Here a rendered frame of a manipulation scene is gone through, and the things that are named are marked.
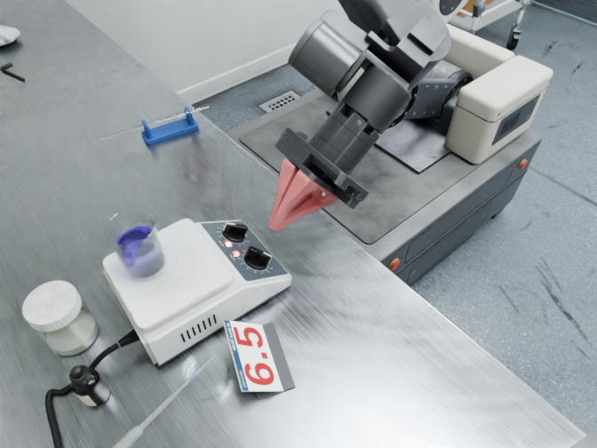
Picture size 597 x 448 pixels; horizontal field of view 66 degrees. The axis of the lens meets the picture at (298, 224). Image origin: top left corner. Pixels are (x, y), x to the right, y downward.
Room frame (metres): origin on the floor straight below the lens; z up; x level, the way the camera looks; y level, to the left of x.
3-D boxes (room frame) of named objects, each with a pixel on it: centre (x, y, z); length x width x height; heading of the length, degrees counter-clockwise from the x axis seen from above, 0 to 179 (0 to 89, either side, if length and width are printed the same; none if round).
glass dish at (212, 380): (0.23, 0.11, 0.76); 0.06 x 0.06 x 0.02
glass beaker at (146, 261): (0.32, 0.18, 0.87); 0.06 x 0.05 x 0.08; 25
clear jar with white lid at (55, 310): (0.28, 0.28, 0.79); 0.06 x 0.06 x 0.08
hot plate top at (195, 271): (0.32, 0.15, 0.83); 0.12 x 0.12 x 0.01; 36
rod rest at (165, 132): (0.69, 0.24, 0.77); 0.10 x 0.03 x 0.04; 119
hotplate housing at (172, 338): (0.34, 0.13, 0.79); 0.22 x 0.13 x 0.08; 126
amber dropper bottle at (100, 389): (0.21, 0.23, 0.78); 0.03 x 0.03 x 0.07
